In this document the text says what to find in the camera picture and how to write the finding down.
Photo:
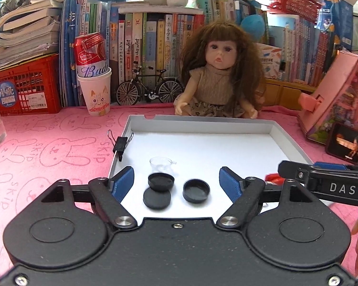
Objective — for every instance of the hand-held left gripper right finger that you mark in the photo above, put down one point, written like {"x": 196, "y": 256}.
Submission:
{"x": 229, "y": 184}

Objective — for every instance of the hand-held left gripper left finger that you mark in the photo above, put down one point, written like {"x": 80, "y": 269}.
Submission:
{"x": 123, "y": 183}

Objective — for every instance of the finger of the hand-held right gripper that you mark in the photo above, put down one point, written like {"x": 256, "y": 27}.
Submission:
{"x": 292, "y": 169}
{"x": 331, "y": 166}

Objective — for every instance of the small red object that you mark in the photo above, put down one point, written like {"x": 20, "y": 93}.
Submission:
{"x": 274, "y": 178}

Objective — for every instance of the black round cap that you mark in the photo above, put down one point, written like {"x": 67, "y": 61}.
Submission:
{"x": 196, "y": 191}
{"x": 161, "y": 181}
{"x": 156, "y": 199}

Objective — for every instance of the small clear plastic cup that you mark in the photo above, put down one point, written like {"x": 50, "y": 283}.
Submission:
{"x": 161, "y": 164}

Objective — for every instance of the white cardboard box tray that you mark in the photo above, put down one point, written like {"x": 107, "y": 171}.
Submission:
{"x": 203, "y": 149}

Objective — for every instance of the black smartphone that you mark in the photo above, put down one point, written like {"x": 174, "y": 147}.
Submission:
{"x": 347, "y": 143}

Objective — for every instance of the black binder clip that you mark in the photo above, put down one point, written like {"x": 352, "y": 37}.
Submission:
{"x": 120, "y": 144}

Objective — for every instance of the pink cardboard toy house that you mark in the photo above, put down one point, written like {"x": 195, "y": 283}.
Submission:
{"x": 337, "y": 101}

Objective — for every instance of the pink rabbit print cloth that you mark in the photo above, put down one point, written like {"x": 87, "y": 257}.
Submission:
{"x": 53, "y": 161}

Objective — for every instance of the yellow wooden drawer box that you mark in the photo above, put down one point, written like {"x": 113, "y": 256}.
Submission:
{"x": 286, "y": 93}

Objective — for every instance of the white paper cup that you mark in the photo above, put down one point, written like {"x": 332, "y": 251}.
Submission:
{"x": 96, "y": 95}

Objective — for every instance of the black toy bicycle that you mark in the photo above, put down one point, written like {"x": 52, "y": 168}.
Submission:
{"x": 149, "y": 89}

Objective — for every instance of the brown-haired doll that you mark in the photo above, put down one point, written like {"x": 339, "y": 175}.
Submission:
{"x": 217, "y": 77}

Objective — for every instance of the white printed box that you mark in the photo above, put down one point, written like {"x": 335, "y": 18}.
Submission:
{"x": 268, "y": 61}

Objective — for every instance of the row of pale upright books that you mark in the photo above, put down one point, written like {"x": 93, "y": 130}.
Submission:
{"x": 298, "y": 53}

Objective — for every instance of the red beer can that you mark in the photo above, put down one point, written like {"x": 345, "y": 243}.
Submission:
{"x": 91, "y": 55}

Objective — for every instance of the red plastic crate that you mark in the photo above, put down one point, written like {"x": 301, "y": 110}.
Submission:
{"x": 24, "y": 89}

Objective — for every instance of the row of mixed upright books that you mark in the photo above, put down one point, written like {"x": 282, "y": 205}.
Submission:
{"x": 149, "y": 44}

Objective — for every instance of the row of thin blue books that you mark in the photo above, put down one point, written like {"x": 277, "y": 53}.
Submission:
{"x": 70, "y": 50}

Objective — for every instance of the blue carton box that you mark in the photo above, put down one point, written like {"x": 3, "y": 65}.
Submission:
{"x": 337, "y": 20}

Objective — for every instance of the red plastic basket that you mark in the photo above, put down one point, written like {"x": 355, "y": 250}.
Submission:
{"x": 292, "y": 1}

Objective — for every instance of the stack of lying books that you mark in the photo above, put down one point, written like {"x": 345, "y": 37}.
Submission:
{"x": 26, "y": 32}

